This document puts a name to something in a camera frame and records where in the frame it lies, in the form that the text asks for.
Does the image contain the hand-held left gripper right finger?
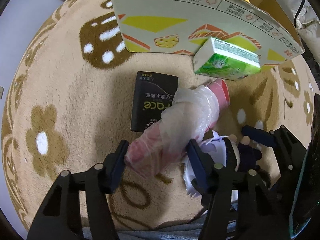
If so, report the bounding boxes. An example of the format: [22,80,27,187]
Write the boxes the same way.
[186,139,288,240]

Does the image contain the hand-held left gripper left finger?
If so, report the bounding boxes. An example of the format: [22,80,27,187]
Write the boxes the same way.
[26,139,130,240]

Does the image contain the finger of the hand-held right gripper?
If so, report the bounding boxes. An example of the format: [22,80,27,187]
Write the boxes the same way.
[241,124,309,205]

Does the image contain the white-haired purple doll plush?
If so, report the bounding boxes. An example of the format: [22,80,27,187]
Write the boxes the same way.
[184,129,264,198]

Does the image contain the pink cups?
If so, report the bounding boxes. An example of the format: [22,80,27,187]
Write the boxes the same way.
[125,78,230,178]

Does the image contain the black tissue packet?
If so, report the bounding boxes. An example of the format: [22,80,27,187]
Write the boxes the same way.
[130,71,179,133]

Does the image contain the green tissue packet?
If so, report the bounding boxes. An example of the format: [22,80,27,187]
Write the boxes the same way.
[192,36,262,82]

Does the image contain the cardboard box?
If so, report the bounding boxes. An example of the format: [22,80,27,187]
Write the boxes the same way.
[106,0,305,60]

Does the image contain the grey pants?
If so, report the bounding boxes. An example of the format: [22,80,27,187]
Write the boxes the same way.
[82,224,213,240]

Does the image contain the beige printed blanket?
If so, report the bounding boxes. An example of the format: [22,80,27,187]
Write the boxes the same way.
[1,0,320,233]

